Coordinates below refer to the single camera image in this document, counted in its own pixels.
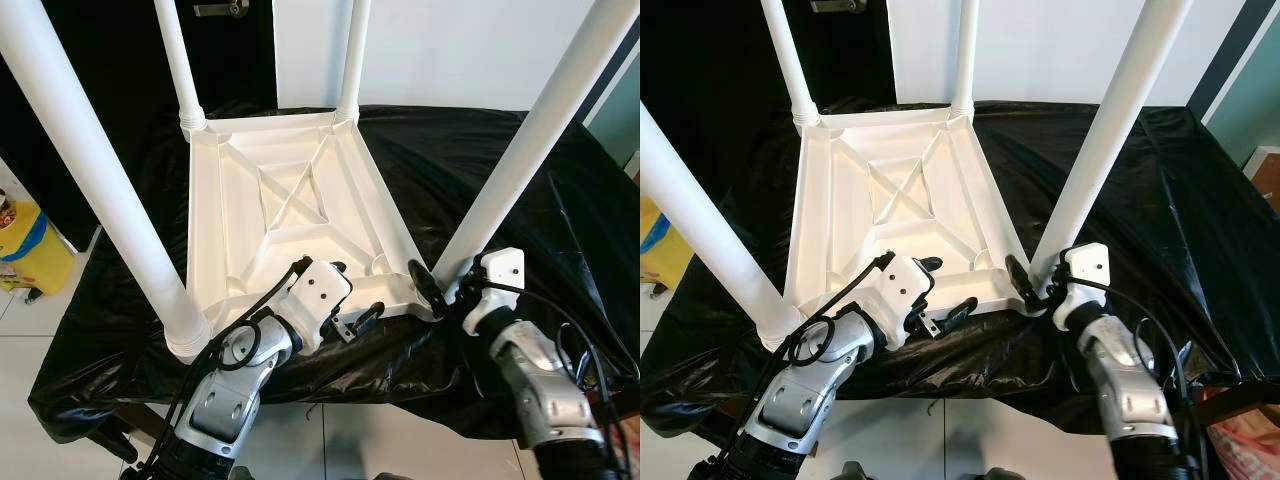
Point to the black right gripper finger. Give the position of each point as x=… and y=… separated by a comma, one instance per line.
x=428, y=290
x=1024, y=285

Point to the thin dark floor thread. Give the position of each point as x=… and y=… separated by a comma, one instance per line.
x=315, y=406

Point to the black door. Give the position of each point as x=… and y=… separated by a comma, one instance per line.
x=230, y=60
x=720, y=60

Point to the black plastic table cover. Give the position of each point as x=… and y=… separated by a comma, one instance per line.
x=480, y=170
x=1080, y=170

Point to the dark brown wooden bar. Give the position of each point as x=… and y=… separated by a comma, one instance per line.
x=1240, y=400

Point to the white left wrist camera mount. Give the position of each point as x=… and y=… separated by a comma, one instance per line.
x=318, y=292
x=902, y=288

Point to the brown cardboard box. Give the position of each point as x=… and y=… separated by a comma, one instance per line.
x=1262, y=178
x=632, y=168

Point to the white plastic children table top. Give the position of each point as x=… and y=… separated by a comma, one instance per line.
x=250, y=260
x=850, y=255

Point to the red patterned plastic bag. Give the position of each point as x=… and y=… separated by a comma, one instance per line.
x=631, y=445
x=1250, y=445

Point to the dark grey door frame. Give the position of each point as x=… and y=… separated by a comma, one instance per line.
x=1235, y=55
x=610, y=75

